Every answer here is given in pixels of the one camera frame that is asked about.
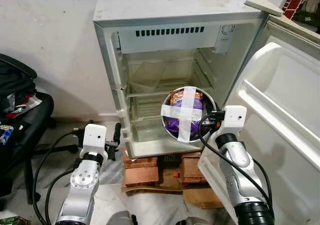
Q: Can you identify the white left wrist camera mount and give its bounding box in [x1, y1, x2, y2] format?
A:
[82, 123, 109, 159]

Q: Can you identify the orange brick stack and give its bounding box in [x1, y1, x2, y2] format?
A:
[122, 152, 162, 187]
[180, 152, 212, 186]

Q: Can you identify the purple snack packet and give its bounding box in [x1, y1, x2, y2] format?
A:
[166, 89, 206, 140]

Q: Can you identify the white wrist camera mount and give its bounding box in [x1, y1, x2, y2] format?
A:
[82, 123, 109, 159]
[222, 105, 249, 136]

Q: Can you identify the white tape strip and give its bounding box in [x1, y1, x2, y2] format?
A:
[161, 104, 207, 121]
[177, 86, 200, 144]

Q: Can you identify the black bag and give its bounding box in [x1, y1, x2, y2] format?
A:
[0, 60, 37, 112]

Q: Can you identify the silver fridge door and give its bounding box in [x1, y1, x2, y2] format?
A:
[197, 0, 320, 225]

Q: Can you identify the silver mini fridge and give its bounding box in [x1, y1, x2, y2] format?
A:
[93, 0, 272, 159]

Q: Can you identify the steel bowl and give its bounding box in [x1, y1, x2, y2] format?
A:
[160, 86, 217, 144]

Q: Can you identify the robot left leg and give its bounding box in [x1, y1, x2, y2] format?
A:
[105, 210, 137, 225]

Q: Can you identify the robot right leg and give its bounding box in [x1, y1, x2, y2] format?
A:
[174, 215, 212, 225]

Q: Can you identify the robot leg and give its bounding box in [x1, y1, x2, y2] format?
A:
[105, 210, 137, 225]
[174, 215, 212, 225]

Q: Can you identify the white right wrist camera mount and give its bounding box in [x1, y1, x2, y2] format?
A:
[222, 105, 249, 136]

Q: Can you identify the white freezer compartment flap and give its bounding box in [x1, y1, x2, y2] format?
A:
[117, 24, 237, 55]

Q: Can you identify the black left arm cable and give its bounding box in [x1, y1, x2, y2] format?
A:
[32, 129, 87, 225]

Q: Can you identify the clear fridge shelf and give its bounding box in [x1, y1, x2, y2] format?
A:
[125, 60, 211, 98]

